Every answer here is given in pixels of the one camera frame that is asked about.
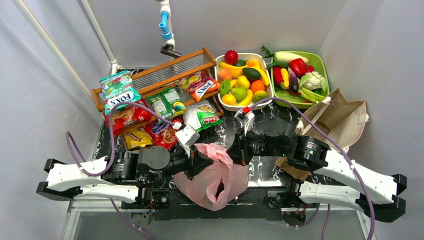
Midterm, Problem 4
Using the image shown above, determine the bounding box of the pink plastic grocery bag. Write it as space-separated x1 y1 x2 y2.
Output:
173 143 249 212

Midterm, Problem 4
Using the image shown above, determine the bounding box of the dark grape bunch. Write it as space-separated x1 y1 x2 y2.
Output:
215 181 225 199

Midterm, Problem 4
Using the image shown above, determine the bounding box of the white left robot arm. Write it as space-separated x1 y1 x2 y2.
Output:
36 125 213 204

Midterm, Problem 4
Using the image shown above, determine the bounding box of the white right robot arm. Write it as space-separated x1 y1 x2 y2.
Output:
227 107 408 223

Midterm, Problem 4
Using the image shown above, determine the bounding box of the yellow snack packet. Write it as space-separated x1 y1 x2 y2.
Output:
123 130 154 150

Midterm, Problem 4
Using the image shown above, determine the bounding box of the red chips bag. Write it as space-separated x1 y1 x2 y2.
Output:
143 120 178 150

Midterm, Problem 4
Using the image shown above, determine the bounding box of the brown paper bag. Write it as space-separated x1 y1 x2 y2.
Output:
275 88 369 180

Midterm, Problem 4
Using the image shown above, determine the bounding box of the red snack bag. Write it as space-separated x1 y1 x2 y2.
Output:
103 105 153 137

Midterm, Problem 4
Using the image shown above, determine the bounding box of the green snack packet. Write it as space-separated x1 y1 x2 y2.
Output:
146 87 187 120

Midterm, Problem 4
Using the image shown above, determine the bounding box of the purple eggplant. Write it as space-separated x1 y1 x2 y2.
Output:
287 67 299 94

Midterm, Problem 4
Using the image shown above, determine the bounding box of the yellow corn pepper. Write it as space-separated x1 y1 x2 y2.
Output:
279 68 290 89

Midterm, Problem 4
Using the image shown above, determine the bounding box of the cauliflower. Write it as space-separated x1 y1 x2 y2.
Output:
299 71 329 92

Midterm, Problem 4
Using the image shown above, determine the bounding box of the green Chiba chips bag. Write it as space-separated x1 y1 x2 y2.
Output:
182 100 224 132

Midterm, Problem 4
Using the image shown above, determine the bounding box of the red chili pepper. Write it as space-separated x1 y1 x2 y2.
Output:
272 66 284 86

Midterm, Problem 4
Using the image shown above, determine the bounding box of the green Fox's candy bag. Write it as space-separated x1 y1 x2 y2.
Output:
99 70 142 115

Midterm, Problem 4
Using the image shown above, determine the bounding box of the yellow banana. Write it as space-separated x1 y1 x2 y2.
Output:
252 66 270 86

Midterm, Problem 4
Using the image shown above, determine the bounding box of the red bell pepper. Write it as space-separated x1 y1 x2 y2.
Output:
289 58 307 77

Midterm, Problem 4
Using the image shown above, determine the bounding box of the green mango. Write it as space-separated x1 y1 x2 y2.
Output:
230 86 248 103

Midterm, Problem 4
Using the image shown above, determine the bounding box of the green cucumber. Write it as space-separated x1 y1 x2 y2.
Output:
266 61 289 69

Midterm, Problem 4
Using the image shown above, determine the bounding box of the yellow orange small fruit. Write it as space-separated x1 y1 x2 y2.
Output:
221 94 237 106

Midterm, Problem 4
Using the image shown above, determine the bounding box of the wooden slatted rack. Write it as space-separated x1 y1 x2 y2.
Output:
91 47 225 130

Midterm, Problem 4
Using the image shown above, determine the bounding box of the orange Fox's candy bag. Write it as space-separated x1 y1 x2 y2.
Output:
178 71 221 102

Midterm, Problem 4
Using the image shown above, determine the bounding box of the yellow pear fruit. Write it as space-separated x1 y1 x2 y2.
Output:
235 75 251 90

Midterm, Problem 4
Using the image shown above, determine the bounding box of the dark green avocado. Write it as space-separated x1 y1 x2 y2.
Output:
242 67 262 81

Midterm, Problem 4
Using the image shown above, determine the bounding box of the white radish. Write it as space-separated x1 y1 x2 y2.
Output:
273 51 309 64

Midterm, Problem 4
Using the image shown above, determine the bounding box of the white fruit basin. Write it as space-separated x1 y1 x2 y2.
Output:
214 52 275 112

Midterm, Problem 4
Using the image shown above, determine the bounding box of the white corner pipe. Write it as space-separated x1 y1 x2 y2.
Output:
81 0 119 75

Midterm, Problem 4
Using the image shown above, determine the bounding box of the tangerine at basin back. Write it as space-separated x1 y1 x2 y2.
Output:
248 59 261 69

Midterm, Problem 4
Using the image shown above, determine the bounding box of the green bell pepper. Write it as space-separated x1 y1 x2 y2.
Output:
219 79 231 98

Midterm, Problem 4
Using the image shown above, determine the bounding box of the peach fruit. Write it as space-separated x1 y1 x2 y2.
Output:
216 68 233 83

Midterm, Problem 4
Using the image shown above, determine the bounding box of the white pipe with blue valve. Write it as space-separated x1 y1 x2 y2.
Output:
157 0 182 59

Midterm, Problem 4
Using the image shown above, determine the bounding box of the red apple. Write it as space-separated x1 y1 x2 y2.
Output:
224 49 239 66

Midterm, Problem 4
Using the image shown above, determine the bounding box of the aluminium base frame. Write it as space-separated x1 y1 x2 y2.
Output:
61 198 144 240

